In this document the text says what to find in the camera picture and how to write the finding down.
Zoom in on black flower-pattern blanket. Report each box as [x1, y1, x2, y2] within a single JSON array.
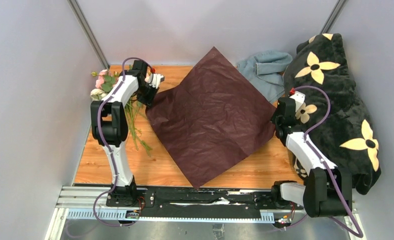
[[283, 33, 381, 195]]

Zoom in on pink rose stem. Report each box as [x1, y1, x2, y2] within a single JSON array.
[[91, 69, 120, 93]]

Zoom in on dark red wrapping paper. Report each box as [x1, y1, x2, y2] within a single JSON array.
[[145, 47, 275, 189]]

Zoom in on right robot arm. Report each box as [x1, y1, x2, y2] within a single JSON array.
[[270, 97, 352, 218]]

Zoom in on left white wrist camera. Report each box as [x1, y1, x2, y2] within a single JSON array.
[[145, 68, 165, 89]]

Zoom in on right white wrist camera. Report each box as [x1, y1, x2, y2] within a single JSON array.
[[289, 88, 306, 113]]

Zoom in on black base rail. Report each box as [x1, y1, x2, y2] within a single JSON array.
[[105, 185, 303, 220]]

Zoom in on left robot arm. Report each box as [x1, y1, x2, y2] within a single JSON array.
[[90, 57, 165, 207]]

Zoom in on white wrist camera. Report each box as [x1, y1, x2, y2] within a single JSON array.
[[289, 88, 306, 113], [145, 68, 165, 89]]

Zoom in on white rose stem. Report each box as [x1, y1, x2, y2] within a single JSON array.
[[90, 88, 108, 101]]

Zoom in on blue towel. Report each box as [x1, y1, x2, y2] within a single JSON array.
[[237, 50, 293, 104]]

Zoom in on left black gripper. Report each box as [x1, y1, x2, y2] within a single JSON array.
[[136, 82, 160, 109]]

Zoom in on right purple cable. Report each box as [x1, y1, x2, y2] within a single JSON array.
[[276, 85, 365, 239]]

